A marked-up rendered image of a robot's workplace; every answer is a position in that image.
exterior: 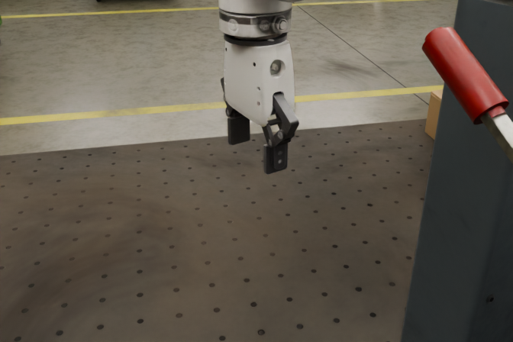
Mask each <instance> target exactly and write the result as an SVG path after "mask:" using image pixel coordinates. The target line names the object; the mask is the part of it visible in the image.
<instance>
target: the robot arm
mask: <svg viewBox="0 0 513 342"><path fill-rule="evenodd" d="M300 1H302V0H218V7H219V26H220V30H221V31H222V32H223V33H224V40H225V48H224V77H223V78H221V86H222V89H223V92H224V97H223V99H224V101H225V103H226V106H227V107H226V109H225V113H226V115H227V116H228V117H230V118H227V133H228V143H229V144H230V145H235V144H240V143H243V142H246V141H249V140H250V120H251V121H252V122H254V123H256V124H258V125H259V126H261V127H262V129H263V133H264V136H265V138H266V142H267V144H265V145H263V171H264V173H265V174H267V175H269V174H271V173H276V172H278V171H281V170H284V169H286V168H287V166H288V143H289V142H291V139H292V138H293V137H294V136H295V131H296V129H297V128H298V126H299V120H298V118H297V117H296V115H295V87H294V72H293V63H292V52H291V48H290V44H289V41H287V38H288V33H287V32H289V31H290V30H291V29H292V3H293V2H300ZM270 115H276V118H274V119H271V120H267V118H269V117H270ZM275 124H277V125H278V127H279V131H277V132H276V133H275V134H274V135H273V132H272V130H271V127H270V126H272V125H275Z"/></svg>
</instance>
